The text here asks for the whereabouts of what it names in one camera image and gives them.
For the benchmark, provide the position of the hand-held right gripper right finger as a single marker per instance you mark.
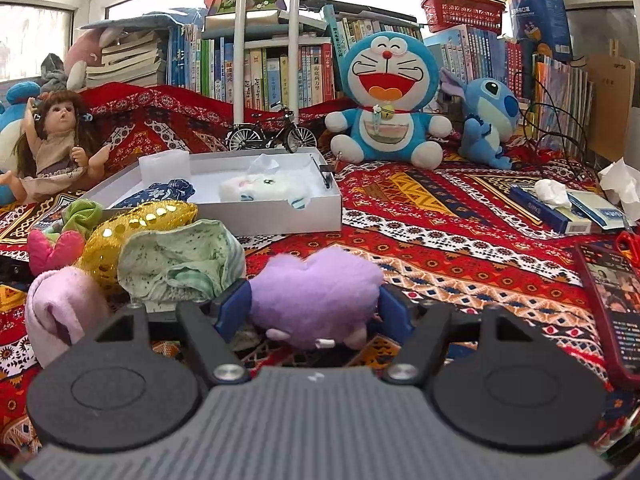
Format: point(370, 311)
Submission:
point(397, 311)

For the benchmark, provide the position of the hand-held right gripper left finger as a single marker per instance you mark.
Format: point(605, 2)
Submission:
point(235, 306)

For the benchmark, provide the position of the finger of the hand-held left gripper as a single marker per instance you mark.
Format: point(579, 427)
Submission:
point(12, 267)

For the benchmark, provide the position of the pink plush flower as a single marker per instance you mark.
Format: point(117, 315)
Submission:
point(55, 252)

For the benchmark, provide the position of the pink and white sock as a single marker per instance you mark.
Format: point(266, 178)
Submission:
point(55, 310)

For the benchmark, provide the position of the purple plush toy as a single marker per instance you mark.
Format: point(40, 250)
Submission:
point(315, 290)

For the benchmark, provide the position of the green patterned cloth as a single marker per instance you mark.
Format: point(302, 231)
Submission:
point(170, 255)

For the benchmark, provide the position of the green cloth scrunchie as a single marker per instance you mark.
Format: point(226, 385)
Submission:
point(82, 215)

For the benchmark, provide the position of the white cardboard box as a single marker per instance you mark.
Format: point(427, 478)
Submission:
point(280, 217)

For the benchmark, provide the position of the white fluffy plush toy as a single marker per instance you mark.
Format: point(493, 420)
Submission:
point(260, 187)

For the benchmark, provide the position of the gold sequin bow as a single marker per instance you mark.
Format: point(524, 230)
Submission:
point(145, 217)

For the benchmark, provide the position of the blue floral fabric pouch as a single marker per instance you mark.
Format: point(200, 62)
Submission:
point(165, 191)

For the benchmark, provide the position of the white foam block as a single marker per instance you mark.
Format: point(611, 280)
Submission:
point(165, 167)

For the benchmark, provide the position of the red patterned blanket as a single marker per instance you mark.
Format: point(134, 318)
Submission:
point(450, 240)

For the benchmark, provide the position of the brown haired baby doll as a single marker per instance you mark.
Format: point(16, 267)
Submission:
point(55, 155)

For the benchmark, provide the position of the black binder clip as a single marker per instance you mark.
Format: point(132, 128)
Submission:
point(327, 172)

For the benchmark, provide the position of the miniature black bicycle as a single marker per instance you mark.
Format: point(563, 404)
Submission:
point(250, 135)

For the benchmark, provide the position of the blue penguin plush toy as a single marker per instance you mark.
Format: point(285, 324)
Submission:
point(15, 95)

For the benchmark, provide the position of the dark blue flat box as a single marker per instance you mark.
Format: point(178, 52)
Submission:
point(540, 212)

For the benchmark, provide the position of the blue robot cat plush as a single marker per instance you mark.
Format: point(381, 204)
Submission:
point(385, 130)

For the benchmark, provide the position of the crumpled white tissue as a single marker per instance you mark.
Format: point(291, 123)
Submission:
point(550, 191)

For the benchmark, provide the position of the grey cloth toy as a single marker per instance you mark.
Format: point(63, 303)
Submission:
point(52, 75)

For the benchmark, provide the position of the blue alien plush toy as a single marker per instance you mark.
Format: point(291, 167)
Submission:
point(487, 125)

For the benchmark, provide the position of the red cased phone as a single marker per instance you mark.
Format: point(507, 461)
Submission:
point(610, 300)

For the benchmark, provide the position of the white and blue packet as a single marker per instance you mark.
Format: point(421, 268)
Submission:
point(597, 210)

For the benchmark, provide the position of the pink rabbit plush toy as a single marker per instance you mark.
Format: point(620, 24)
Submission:
point(82, 52)

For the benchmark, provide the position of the row of books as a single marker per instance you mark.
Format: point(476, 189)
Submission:
point(260, 75)

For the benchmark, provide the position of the stack of worn books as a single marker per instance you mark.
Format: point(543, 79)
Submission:
point(130, 60)

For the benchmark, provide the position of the red scissors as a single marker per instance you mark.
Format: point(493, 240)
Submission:
point(627, 245)

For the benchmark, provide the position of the large white tissue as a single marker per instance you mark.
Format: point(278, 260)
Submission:
point(622, 180)

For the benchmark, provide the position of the white pole rack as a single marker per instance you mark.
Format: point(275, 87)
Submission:
point(241, 35)

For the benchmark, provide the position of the brown cardboard board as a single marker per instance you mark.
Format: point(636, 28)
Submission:
point(610, 105)

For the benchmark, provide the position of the red plastic basket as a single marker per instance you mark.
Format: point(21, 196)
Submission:
point(460, 12)

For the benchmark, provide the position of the blue printed carton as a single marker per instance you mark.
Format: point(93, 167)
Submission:
point(545, 20)

